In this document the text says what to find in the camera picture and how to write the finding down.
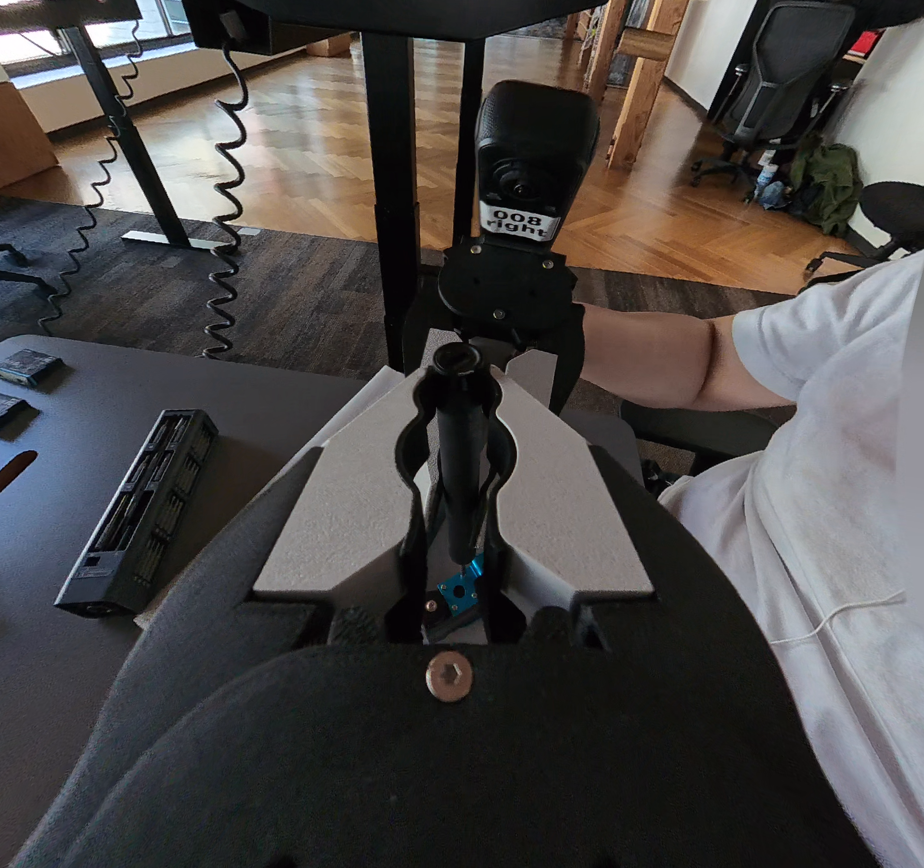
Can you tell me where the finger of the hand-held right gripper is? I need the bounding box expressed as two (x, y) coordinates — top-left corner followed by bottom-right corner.
(498, 347), (560, 414)
(423, 327), (463, 378)

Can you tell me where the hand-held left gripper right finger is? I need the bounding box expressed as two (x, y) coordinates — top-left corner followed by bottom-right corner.
(473, 370), (656, 616)

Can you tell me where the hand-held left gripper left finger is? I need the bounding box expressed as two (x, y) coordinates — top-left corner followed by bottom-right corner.
(253, 369), (434, 605)

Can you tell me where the black electric screwdriver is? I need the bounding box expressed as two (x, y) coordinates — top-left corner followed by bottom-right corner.
(431, 345), (486, 567)

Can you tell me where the blue metal servo bracket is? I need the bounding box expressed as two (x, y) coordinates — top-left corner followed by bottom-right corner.
(436, 554), (485, 620)

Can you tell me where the person's right forearm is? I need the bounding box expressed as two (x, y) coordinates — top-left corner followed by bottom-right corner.
(577, 301), (795, 410)

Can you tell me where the dark grey desk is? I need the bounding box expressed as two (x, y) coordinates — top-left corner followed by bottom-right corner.
(0, 334), (643, 862)

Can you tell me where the black chair armrest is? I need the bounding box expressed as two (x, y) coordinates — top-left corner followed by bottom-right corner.
(621, 399), (784, 494)

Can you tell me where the black screwdriver bit case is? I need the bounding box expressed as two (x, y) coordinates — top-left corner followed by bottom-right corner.
(54, 409), (219, 618)

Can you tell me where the small blue bag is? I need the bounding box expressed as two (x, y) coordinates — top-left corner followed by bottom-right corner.
(753, 161), (789, 211)

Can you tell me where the green cloth bag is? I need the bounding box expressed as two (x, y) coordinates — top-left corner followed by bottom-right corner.
(787, 142), (863, 237)

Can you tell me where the black swivel chair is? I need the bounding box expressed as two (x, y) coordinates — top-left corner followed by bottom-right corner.
(0, 243), (59, 302)

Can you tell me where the black office chair with armrest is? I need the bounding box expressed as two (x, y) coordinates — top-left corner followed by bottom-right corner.
(801, 181), (924, 292)

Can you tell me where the low wooden cabinet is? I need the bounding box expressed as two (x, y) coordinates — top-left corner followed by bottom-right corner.
(0, 81), (59, 191)

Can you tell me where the thick wooden post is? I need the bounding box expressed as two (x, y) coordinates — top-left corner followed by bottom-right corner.
(606, 0), (690, 170)
(581, 0), (629, 104)

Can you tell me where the thin white cord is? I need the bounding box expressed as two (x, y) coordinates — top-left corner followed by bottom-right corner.
(769, 590), (907, 645)

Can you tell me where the black coiled cable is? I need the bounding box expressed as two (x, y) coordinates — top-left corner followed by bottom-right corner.
(36, 20), (145, 335)
(202, 13), (250, 358)

